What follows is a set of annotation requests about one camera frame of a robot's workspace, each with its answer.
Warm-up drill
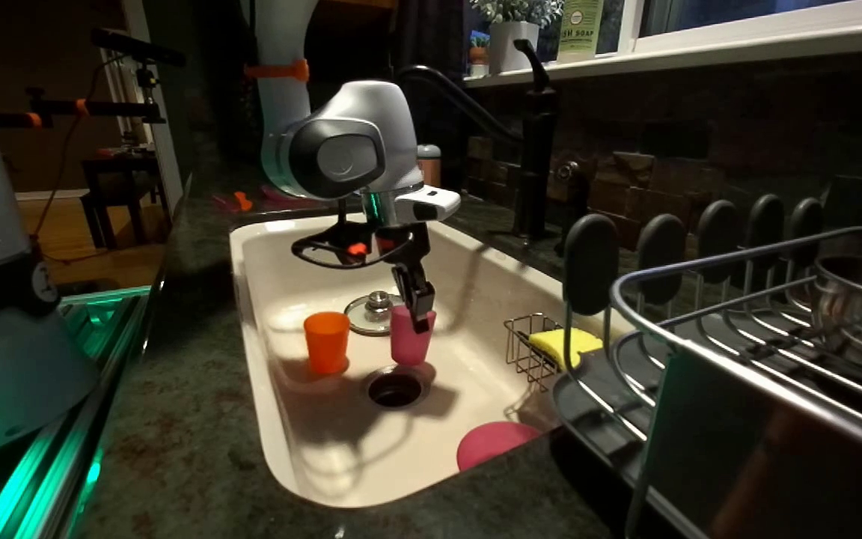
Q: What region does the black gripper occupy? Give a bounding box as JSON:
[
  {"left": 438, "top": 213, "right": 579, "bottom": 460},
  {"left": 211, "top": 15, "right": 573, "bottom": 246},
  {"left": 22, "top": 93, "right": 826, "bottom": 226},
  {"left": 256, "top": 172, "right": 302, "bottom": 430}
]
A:
[{"left": 290, "top": 214, "right": 435, "bottom": 333}]

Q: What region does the pink plastic cup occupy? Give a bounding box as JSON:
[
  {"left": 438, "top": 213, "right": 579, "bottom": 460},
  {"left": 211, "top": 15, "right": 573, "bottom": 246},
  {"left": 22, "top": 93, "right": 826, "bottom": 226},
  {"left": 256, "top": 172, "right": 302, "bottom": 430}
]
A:
[{"left": 390, "top": 306, "right": 438, "bottom": 369}]

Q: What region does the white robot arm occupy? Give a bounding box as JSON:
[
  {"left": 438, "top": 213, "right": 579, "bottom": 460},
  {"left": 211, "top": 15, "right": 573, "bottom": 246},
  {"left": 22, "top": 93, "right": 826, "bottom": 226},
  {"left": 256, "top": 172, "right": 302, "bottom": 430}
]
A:
[{"left": 0, "top": 0, "right": 438, "bottom": 445}]

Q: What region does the orange plastic cup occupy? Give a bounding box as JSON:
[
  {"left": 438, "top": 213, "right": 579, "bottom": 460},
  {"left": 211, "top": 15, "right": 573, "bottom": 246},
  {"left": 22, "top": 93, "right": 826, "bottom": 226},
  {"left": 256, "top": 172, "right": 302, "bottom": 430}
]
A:
[{"left": 302, "top": 310, "right": 350, "bottom": 376}]

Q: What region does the white kitchen sink basin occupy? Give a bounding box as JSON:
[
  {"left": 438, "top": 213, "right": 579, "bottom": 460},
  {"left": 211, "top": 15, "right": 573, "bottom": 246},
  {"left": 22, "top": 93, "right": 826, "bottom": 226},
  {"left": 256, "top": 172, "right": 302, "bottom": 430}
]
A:
[{"left": 232, "top": 219, "right": 564, "bottom": 509}]

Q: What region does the metal dish drying rack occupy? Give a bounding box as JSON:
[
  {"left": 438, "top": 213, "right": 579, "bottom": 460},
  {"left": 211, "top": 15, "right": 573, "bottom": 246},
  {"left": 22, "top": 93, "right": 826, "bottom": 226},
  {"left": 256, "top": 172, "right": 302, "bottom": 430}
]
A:
[{"left": 554, "top": 195, "right": 862, "bottom": 539}]

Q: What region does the glass pot lid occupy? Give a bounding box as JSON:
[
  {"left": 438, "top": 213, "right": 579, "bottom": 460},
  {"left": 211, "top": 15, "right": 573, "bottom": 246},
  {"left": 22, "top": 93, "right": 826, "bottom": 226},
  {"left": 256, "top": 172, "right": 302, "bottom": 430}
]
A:
[{"left": 346, "top": 289, "right": 402, "bottom": 336}]

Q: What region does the yellow sponge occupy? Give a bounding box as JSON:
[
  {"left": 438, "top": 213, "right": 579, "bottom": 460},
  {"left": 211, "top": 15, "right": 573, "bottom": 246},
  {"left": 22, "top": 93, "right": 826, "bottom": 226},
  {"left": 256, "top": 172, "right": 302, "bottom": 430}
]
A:
[{"left": 527, "top": 328, "right": 603, "bottom": 372}]

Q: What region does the dark bronze faucet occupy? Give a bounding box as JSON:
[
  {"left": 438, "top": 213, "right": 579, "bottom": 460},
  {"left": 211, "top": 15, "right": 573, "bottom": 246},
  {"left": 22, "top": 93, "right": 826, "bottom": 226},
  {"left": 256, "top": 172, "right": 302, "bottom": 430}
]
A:
[{"left": 396, "top": 38, "right": 561, "bottom": 241}]

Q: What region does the white potted plant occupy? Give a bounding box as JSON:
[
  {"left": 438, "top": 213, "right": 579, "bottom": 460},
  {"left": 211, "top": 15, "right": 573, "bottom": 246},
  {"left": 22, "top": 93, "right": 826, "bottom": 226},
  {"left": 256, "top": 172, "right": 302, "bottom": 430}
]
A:
[{"left": 470, "top": 0, "right": 561, "bottom": 75}]

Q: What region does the dark wooden stool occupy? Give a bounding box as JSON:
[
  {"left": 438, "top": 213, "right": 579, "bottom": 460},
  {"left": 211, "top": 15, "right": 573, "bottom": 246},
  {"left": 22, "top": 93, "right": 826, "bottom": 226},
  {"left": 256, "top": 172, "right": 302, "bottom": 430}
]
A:
[{"left": 81, "top": 151, "right": 164, "bottom": 249}]

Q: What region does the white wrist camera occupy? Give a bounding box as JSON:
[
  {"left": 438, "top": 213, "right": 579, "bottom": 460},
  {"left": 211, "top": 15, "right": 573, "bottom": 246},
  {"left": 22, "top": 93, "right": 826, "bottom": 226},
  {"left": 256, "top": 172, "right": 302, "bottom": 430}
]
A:
[{"left": 393, "top": 186, "right": 461, "bottom": 223}]

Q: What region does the wire sponge caddy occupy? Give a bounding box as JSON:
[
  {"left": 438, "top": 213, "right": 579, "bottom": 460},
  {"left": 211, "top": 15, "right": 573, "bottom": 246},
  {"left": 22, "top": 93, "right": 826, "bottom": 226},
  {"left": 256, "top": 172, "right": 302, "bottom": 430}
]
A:
[{"left": 503, "top": 310, "right": 573, "bottom": 424}]

